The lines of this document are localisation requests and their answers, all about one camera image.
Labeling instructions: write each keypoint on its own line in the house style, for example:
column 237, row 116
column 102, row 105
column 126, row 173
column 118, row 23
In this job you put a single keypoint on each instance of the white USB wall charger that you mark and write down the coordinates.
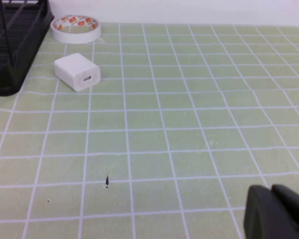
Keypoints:
column 72, row 69

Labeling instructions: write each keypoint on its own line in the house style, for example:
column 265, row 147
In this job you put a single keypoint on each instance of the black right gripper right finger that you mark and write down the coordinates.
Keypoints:
column 296, row 211

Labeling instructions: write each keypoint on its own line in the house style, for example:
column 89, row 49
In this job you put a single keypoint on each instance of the white double-sided tape roll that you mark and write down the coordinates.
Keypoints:
column 72, row 38

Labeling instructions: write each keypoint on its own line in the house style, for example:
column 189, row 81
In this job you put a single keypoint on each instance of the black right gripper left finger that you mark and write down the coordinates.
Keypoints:
column 261, row 216

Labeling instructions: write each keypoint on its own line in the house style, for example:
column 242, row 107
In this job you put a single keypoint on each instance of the green checked tablecloth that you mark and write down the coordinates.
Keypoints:
column 164, row 124

